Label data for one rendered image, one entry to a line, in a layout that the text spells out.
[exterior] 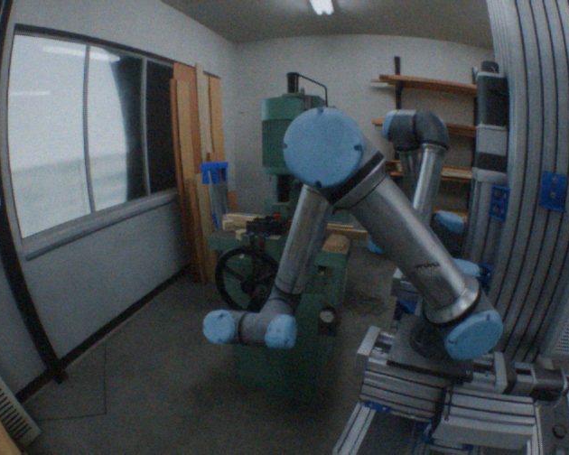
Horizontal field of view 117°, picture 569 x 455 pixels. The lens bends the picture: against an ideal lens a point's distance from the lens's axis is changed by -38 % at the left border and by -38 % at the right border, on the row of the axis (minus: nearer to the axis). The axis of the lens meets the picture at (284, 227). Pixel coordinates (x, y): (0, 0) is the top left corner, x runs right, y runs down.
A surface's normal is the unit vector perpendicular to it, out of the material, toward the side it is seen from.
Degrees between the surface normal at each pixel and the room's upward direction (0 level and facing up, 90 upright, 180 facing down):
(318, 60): 90
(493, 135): 90
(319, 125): 84
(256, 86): 90
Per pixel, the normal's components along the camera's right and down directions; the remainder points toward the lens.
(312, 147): -0.36, 0.18
